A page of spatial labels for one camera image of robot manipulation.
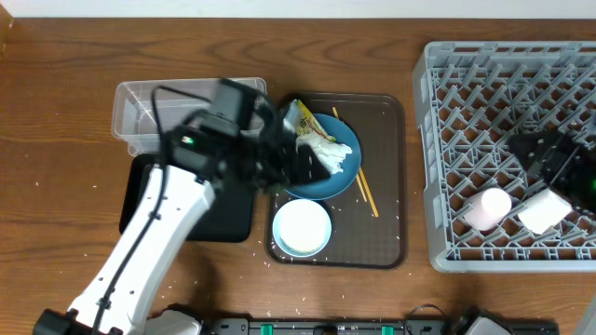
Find pink cup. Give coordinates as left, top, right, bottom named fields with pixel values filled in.
left=463, top=187, right=512, bottom=231

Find dark blue plate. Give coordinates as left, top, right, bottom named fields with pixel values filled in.
left=285, top=114, right=362, bottom=200

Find white green cup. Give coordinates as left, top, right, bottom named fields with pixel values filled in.
left=518, top=189, right=573, bottom=235

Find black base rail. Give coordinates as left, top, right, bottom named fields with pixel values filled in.
left=148, top=304, right=560, bottom=335

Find light blue rice bowl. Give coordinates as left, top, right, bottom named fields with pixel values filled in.
left=272, top=199, right=332, bottom=258

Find yellow green snack wrapper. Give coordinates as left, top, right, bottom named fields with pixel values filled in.
left=284, top=100, right=336, bottom=141

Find wooden chopstick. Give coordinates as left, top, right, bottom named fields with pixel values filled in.
left=359, top=167, right=379, bottom=218
left=332, top=106, right=368, bottom=203

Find black waste tray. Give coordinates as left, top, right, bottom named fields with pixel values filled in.
left=118, top=154, right=254, bottom=243

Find clear plastic bin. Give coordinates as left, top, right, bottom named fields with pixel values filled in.
left=111, top=76, right=268, bottom=157

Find white napkin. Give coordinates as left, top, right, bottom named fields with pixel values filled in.
left=297, top=132, right=353, bottom=175

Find grey dishwasher rack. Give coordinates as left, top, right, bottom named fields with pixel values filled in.
left=413, top=41, right=595, bottom=273

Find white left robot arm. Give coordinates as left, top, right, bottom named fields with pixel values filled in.
left=33, top=79, right=331, bottom=335

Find brown plastic tray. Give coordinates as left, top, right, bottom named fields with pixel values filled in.
left=266, top=92, right=407, bottom=269

